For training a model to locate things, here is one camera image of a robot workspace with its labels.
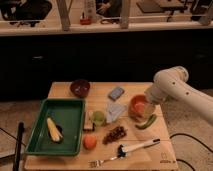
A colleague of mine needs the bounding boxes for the green plastic tray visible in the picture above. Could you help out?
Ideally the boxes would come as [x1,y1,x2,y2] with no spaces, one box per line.
[26,99,85,156]

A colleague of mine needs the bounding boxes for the black cable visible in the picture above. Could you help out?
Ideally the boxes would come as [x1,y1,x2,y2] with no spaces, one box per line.
[169,132,213,171]

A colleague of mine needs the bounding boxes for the dark purple bowl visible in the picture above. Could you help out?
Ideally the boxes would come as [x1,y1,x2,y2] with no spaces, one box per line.
[70,79,90,98]

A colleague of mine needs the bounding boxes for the red object on shelf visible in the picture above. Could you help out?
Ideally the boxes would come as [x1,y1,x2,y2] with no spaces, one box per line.
[80,14,92,25]

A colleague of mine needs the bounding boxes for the orange round fruit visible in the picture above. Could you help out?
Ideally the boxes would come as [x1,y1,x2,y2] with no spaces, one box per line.
[83,135,97,150]

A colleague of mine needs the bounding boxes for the yellow corn cob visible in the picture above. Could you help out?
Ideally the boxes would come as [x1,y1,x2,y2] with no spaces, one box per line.
[47,117,63,142]

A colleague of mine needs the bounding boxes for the silver fork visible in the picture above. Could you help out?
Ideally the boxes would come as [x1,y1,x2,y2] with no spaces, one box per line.
[89,156,118,168]

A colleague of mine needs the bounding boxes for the orange bowl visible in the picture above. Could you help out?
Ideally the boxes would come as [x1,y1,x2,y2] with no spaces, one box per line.
[128,95,155,119]

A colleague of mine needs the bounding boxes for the blue-grey sponge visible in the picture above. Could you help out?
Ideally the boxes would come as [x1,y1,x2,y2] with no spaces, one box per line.
[108,87,124,101]

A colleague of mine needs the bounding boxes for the green chili pepper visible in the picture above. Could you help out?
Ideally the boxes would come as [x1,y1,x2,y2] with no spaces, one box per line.
[135,114,157,130]

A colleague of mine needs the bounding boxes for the green cup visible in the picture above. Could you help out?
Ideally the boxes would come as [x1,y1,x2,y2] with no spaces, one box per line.
[91,111,106,126]

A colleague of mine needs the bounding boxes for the black office chair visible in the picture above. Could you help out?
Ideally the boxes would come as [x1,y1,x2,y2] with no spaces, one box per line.
[0,0,52,27]

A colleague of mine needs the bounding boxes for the small wooden block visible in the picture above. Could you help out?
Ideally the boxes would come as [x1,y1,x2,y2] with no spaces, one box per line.
[83,112,94,131]

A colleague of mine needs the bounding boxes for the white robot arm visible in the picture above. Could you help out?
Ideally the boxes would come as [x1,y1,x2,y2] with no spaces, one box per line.
[145,66,213,125]

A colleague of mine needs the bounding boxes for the dark grape bunch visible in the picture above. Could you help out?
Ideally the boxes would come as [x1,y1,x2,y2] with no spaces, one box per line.
[102,126,127,145]

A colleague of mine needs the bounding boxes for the black pole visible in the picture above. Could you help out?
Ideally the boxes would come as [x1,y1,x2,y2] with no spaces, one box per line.
[12,122,24,171]

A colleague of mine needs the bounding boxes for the white handled dish brush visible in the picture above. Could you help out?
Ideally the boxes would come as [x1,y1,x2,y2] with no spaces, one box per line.
[118,139,160,158]

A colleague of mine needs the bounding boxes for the light blue cloth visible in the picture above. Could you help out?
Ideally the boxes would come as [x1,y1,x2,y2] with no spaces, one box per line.
[106,102,127,123]

